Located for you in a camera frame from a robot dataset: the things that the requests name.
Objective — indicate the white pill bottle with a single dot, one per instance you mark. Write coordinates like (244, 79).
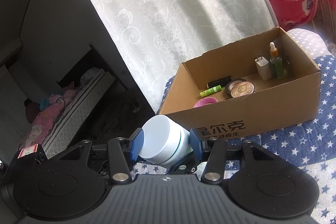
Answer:
(162, 137)

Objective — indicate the dark bed frame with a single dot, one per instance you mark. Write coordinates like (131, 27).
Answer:
(105, 64)

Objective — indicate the green lip balm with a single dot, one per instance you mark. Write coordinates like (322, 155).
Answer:
(210, 91)

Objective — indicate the white mattress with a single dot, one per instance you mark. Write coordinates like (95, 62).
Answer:
(78, 113)

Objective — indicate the gold lid jar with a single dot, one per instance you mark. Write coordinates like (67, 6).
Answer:
(242, 88)

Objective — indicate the pink plastic lid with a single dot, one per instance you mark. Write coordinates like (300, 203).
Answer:
(206, 102)

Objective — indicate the green dropper bottle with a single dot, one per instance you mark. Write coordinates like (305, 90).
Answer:
(277, 69)

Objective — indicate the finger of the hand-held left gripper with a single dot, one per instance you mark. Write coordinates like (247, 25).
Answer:
(183, 166)

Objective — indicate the blue white star blanket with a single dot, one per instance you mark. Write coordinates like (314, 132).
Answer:
(302, 145)

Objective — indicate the white patterned curtain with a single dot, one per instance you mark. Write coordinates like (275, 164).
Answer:
(170, 16)

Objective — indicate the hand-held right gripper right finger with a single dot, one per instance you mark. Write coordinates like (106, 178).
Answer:
(195, 144)

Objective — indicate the white charger plug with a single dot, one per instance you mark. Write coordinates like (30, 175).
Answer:
(263, 69)

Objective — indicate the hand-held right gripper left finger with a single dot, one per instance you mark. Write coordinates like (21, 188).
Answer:
(136, 144)

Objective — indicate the black lipstick tube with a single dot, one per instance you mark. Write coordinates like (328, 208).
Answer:
(219, 81)

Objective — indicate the pink bedding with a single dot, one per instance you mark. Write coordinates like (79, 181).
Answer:
(47, 113)

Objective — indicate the black tape roll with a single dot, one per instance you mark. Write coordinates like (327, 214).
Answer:
(227, 90)

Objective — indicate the brown cardboard box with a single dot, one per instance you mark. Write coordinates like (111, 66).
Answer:
(262, 113)

